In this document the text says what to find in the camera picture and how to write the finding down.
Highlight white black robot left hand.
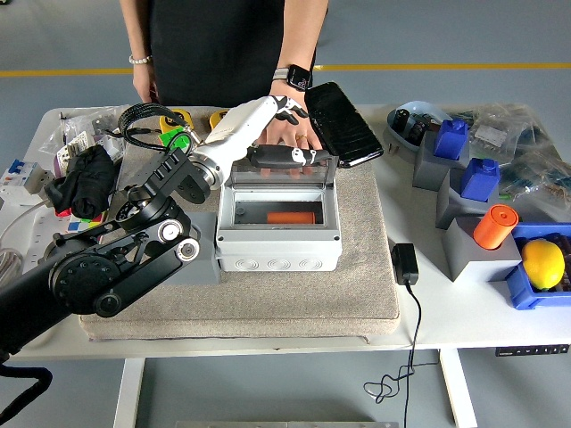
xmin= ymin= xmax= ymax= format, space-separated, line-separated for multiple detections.
xmin=201 ymin=95 xmax=335 ymax=170

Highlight person's right hand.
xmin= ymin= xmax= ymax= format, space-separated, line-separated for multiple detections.
xmin=131 ymin=61 xmax=161 ymax=105

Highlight person's left hand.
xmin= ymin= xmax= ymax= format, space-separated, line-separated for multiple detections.
xmin=260 ymin=85 xmax=325 ymax=180

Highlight clear hinged box lid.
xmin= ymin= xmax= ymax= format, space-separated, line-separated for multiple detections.
xmin=217 ymin=152 xmax=339 ymax=192

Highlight orange cylinder battery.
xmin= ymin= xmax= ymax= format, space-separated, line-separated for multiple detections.
xmin=473 ymin=204 xmax=519 ymax=251
xmin=266 ymin=211 xmax=318 ymax=226

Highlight grey electrical box base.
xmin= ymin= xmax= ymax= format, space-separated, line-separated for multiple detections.
xmin=215 ymin=185 xmax=343 ymax=273

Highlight grey block battery holder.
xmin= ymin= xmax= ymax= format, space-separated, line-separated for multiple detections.
xmin=442 ymin=217 xmax=524 ymax=284
xmin=167 ymin=210 xmax=222 ymax=286

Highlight yellow tape measure black clip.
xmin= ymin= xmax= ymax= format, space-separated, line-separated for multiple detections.
xmin=208 ymin=110 xmax=231 ymax=136

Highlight yellow tape measure black dial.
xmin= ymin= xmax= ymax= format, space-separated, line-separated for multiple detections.
xmin=159 ymin=108 xmax=196 ymax=134

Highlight black smart watch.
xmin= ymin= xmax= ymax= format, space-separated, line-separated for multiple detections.
xmin=272 ymin=63 xmax=314 ymax=93

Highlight rubik's cube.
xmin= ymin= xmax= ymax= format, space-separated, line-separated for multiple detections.
xmin=158 ymin=126 xmax=194 ymax=149
xmin=67 ymin=213 xmax=107 ymax=234

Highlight clear bags of small parts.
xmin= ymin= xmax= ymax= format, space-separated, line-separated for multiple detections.
xmin=38 ymin=104 xmax=140 ymax=179

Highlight person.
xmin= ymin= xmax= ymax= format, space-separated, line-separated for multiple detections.
xmin=119 ymin=0 xmax=332 ymax=109

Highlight black cloth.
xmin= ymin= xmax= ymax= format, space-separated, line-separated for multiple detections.
xmin=44 ymin=144 xmax=120 ymax=220

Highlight light blue bowl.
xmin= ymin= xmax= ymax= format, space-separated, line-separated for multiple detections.
xmin=385 ymin=100 xmax=454 ymax=155

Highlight white blue circuit breaker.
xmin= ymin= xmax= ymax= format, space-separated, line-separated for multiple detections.
xmin=0 ymin=158 xmax=51 ymax=207

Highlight blue plastic block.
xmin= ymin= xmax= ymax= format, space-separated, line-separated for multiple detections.
xmin=433 ymin=119 xmax=471 ymax=162
xmin=459 ymin=157 xmax=501 ymax=204

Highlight grey-brown mat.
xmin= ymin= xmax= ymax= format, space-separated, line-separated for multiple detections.
xmin=79 ymin=104 xmax=401 ymax=345

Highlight black power adapter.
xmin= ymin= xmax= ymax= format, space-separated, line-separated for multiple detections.
xmin=390 ymin=243 xmax=421 ymax=287

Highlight white power strip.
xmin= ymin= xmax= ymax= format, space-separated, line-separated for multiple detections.
xmin=0 ymin=200 xmax=107 ymax=280

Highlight clear bags of components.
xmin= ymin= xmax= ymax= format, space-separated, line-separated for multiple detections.
xmin=445 ymin=103 xmax=571 ymax=225

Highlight blue plastic bin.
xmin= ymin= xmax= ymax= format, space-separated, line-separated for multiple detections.
xmin=504 ymin=223 xmax=571 ymax=310

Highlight yellow lemon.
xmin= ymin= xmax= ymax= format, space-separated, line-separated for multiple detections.
xmin=521 ymin=239 xmax=567 ymax=292

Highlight white table leg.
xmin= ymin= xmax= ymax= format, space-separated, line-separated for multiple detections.
xmin=438 ymin=348 xmax=479 ymax=428
xmin=112 ymin=356 xmax=146 ymax=428

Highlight black desk control panel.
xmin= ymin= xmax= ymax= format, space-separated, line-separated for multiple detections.
xmin=494 ymin=343 xmax=571 ymax=358

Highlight white cable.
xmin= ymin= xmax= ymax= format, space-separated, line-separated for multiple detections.
xmin=0 ymin=197 xmax=51 ymax=277

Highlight black adapter cord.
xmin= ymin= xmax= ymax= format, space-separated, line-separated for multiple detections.
xmin=362 ymin=283 xmax=441 ymax=428

